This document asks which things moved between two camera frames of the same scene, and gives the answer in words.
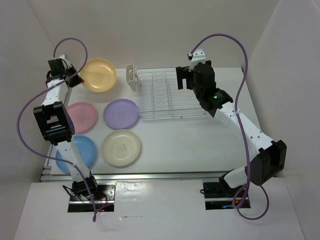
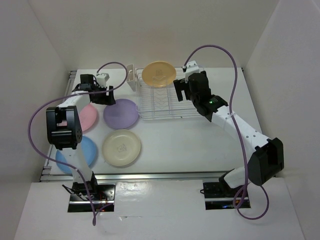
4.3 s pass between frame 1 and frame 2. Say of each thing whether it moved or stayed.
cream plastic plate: stayed
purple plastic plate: stayed
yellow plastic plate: moved
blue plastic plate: stayed
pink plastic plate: stayed
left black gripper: moved
